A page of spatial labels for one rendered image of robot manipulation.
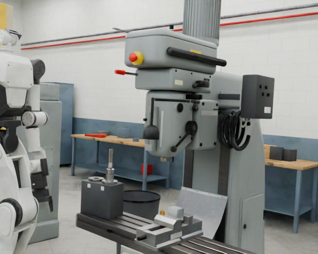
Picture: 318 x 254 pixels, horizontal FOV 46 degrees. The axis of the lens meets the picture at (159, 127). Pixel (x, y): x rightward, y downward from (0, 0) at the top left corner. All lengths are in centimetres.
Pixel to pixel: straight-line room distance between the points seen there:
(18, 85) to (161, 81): 69
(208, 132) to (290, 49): 433
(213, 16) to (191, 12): 11
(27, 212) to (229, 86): 123
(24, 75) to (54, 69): 825
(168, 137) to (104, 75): 695
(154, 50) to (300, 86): 453
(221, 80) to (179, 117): 39
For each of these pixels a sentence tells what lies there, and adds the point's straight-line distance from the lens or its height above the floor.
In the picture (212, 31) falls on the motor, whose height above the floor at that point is 195.
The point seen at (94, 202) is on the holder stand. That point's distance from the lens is 219.
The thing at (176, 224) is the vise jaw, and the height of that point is 101.
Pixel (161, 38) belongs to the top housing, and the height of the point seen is 185.
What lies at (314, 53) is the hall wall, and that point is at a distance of 602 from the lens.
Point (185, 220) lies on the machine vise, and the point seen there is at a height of 100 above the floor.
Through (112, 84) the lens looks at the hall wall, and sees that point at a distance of 842.
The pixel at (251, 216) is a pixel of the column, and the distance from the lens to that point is 230.
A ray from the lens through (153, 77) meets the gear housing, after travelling 177.
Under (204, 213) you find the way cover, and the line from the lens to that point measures 216.
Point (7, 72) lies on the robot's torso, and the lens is 188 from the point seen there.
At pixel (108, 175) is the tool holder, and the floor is 115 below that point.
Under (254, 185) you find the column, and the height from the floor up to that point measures 112.
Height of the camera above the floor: 155
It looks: 3 degrees down
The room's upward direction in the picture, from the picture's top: 3 degrees clockwise
